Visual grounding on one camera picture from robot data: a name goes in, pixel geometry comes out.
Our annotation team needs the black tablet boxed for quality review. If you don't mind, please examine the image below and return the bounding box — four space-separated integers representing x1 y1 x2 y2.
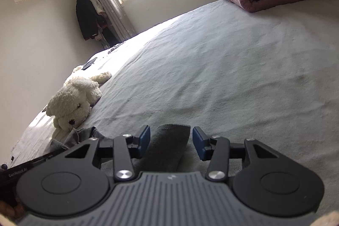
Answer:
82 58 97 70

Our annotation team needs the grey t-shirt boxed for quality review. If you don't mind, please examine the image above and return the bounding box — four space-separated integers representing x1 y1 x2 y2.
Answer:
49 124 191 172

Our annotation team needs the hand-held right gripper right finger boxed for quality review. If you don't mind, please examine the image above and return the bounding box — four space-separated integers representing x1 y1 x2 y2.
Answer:
192 126 282 182

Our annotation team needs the person's left hand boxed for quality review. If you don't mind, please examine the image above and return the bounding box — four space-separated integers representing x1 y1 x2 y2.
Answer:
0 201 24 218

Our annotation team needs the light hanging garment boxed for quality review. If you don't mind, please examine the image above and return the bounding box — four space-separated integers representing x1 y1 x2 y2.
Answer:
77 0 106 16

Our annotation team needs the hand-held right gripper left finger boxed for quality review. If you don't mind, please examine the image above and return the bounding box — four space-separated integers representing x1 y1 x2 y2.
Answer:
64 125 151 182

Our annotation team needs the dark hanging jacket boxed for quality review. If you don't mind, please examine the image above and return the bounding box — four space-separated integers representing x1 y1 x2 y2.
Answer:
76 0 109 41

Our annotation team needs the white plush dog toy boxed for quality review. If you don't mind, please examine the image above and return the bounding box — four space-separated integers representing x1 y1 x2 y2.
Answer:
46 71 112 130

